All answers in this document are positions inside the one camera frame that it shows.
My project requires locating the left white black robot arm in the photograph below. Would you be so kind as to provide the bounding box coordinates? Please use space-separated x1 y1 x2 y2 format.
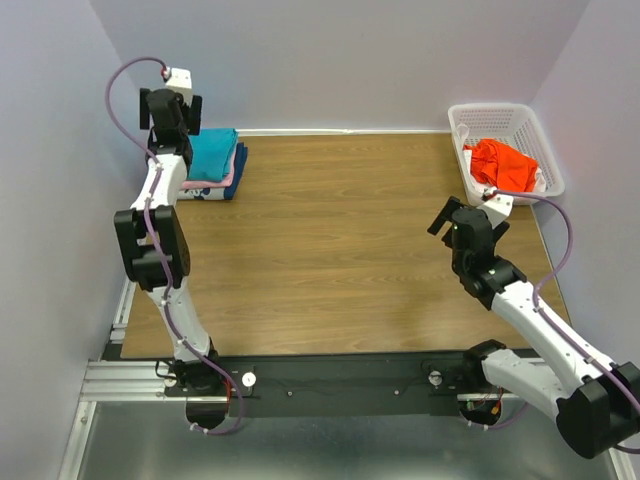
114 88 223 395

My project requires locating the folded navy blue t shirt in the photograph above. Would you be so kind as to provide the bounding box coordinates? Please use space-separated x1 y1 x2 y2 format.
178 142 249 201

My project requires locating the folded pink t shirt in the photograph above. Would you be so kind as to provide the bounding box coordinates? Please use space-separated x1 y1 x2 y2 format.
182 153 236 190

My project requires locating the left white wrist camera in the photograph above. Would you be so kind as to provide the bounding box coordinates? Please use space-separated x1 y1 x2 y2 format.
161 67 193 105

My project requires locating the aluminium frame rail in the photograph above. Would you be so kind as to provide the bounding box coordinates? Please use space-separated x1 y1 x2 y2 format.
57 269 166 480

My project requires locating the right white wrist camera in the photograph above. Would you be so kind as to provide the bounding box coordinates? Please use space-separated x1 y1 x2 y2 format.
478 187 513 229

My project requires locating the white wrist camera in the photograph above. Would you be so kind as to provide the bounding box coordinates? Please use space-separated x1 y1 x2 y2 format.
478 187 513 229
161 67 193 105

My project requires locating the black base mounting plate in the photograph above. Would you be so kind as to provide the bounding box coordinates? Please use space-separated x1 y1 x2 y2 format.
164 351 521 419

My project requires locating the teal t shirt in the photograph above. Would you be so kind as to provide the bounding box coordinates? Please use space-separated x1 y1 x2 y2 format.
187 128 238 183

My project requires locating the orange t shirt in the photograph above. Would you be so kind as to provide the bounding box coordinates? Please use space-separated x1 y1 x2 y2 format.
463 139 538 193

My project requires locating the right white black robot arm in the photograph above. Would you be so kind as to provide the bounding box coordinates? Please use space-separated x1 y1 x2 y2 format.
427 188 639 459

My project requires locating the white plastic basket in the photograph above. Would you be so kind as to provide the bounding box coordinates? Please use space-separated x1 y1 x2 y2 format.
448 103 565 206

